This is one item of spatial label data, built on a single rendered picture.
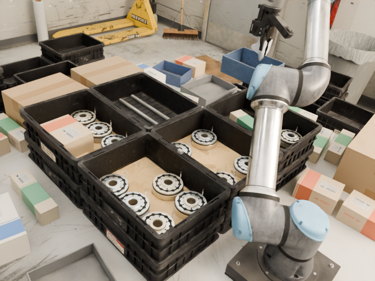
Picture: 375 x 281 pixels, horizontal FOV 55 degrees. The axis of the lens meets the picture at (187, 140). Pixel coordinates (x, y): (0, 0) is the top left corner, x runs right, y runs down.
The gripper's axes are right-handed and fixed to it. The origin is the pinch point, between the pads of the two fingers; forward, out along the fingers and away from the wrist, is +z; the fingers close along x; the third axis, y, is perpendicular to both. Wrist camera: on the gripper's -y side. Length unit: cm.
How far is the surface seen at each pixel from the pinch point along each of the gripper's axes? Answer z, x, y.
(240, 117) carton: 24.5, 8.9, -2.2
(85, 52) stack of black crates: 55, -23, 158
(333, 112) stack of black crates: 54, -113, -6
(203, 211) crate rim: 26, 64, -29
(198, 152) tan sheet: 32.7, 34.1, -2.1
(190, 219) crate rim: 26, 70, -29
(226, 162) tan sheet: 32.4, 30.3, -13.2
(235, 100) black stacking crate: 22.6, -0.4, 7.5
